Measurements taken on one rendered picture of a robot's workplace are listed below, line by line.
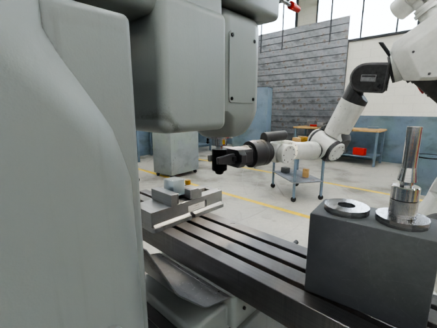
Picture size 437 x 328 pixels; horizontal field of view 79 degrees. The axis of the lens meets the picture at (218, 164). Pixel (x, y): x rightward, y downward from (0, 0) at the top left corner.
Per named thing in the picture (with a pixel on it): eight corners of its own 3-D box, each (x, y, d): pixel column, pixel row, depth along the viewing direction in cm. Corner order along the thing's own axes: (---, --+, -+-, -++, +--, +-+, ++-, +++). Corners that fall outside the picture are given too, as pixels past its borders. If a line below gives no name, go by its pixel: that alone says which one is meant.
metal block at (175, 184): (175, 191, 105) (174, 176, 104) (185, 194, 101) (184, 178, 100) (164, 194, 101) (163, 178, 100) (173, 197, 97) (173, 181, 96)
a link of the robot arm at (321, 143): (283, 151, 105) (315, 151, 115) (301, 166, 98) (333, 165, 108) (295, 127, 100) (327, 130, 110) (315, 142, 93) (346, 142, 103)
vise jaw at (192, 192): (181, 189, 112) (181, 180, 111) (201, 196, 103) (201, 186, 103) (170, 192, 107) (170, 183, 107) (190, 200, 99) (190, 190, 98)
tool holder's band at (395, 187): (410, 187, 53) (410, 182, 53) (426, 194, 49) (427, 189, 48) (385, 187, 53) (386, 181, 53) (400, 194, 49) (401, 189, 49)
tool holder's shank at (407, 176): (409, 183, 52) (417, 125, 50) (420, 188, 49) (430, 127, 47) (392, 183, 52) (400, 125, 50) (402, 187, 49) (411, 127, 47)
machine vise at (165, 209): (200, 198, 122) (200, 175, 120) (224, 206, 112) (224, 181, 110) (131, 220, 98) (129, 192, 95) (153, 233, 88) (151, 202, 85)
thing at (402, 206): (406, 211, 54) (410, 187, 53) (422, 220, 50) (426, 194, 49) (382, 211, 54) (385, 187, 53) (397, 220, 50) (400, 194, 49)
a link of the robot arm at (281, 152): (249, 161, 95) (272, 157, 101) (269, 170, 86) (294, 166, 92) (251, 130, 92) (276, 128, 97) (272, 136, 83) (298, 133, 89)
